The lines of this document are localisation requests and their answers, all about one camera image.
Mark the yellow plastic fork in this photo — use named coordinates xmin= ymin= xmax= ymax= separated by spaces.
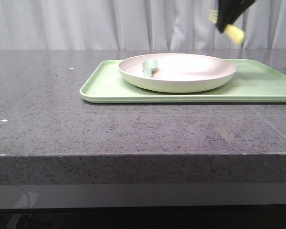
xmin=208 ymin=10 xmax=245 ymax=44

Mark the light green tray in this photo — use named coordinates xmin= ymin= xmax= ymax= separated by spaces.
xmin=80 ymin=59 xmax=286 ymax=104

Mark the white curtain backdrop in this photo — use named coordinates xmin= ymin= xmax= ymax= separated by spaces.
xmin=0 ymin=0 xmax=286 ymax=50

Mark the white round plate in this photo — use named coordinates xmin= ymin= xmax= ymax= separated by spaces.
xmin=118 ymin=53 xmax=236 ymax=93

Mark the teal green spoon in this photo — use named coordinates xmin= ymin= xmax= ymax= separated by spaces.
xmin=143 ymin=59 xmax=158 ymax=78

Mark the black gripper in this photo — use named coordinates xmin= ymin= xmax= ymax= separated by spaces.
xmin=216 ymin=0 xmax=255 ymax=33

